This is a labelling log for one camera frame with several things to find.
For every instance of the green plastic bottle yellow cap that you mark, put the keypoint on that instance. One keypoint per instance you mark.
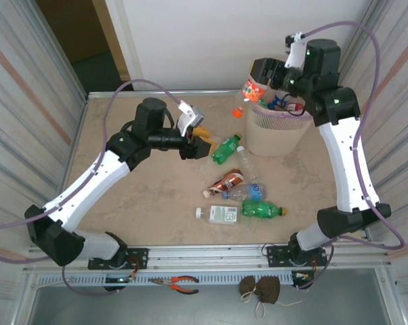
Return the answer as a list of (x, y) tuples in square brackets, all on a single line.
[(258, 209), (224, 149)]

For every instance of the orange label bottle orange cap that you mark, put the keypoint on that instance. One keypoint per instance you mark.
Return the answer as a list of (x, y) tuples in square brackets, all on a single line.
[(253, 90)]

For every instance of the copper brown label bottle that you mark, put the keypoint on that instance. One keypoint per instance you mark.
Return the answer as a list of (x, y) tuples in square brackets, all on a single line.
[(229, 181)]

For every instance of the clear unlabelled bottle white cap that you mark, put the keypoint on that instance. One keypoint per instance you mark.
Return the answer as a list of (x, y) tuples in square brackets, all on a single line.
[(248, 162)]

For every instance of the clear bottle light blue label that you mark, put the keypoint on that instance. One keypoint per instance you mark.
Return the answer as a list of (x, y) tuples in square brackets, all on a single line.
[(255, 192)]

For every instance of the green white label bottle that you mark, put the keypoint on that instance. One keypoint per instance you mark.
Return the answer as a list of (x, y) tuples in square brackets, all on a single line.
[(221, 215)]

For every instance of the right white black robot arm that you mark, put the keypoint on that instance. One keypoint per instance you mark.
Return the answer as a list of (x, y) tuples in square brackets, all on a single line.
[(346, 162)]

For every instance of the pink bin liner bag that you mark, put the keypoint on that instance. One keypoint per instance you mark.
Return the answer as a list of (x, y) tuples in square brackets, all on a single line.
[(275, 120)]

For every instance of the beige plastic waste bin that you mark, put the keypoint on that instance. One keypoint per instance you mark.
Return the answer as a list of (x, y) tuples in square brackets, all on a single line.
[(271, 142)]

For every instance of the brown cloth pouch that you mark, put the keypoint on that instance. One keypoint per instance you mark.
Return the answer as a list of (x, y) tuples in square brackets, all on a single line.
[(268, 289), (247, 285)]

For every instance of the black controller board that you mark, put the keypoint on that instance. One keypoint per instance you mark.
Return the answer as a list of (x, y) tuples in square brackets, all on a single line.
[(300, 277), (117, 280)]

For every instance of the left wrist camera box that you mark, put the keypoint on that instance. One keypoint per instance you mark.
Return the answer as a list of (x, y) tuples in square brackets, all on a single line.
[(194, 116)]

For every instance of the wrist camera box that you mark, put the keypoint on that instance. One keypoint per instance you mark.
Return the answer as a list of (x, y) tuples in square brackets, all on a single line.
[(194, 116), (297, 54)]

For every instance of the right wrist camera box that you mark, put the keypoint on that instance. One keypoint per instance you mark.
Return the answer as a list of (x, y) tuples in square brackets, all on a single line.
[(297, 54)]

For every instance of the aluminium table edge rail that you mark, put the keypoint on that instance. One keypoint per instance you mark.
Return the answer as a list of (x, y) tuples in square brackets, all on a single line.
[(207, 92)]

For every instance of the aluminium mounting rail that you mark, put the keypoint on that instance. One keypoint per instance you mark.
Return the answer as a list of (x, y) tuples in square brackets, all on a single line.
[(207, 254)]

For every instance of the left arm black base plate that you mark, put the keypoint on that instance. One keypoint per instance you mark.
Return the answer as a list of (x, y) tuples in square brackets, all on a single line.
[(140, 258)]

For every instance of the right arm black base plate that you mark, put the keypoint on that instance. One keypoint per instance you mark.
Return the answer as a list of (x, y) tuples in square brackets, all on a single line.
[(276, 259)]

